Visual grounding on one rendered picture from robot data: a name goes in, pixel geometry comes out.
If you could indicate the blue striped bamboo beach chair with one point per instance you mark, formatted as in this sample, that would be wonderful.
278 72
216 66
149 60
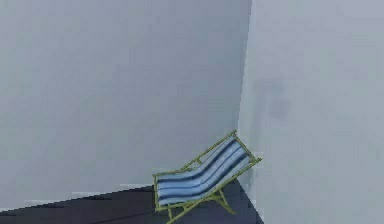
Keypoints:
200 180

